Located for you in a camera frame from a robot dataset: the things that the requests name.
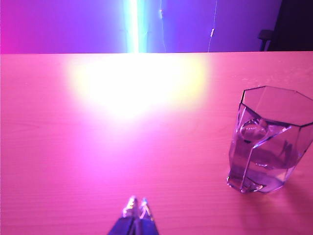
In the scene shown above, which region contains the long thin hanging wire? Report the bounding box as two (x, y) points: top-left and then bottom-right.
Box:
(207, 0), (219, 53)

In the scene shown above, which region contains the thin hanging wire with connector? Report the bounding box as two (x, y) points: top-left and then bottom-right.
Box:
(158, 0), (167, 53)

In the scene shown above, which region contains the transparent faceted plastic mug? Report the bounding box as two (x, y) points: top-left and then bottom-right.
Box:
(226, 85), (313, 194)

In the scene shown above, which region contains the vertical LED light bar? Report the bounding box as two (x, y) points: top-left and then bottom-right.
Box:
(123, 0), (148, 53)

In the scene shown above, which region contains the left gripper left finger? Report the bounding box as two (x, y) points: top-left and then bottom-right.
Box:
(107, 195), (138, 235)

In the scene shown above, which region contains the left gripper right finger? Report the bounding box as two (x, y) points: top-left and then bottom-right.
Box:
(134, 197), (160, 235)

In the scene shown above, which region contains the black office chair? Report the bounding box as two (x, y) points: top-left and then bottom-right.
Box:
(258, 0), (313, 51)

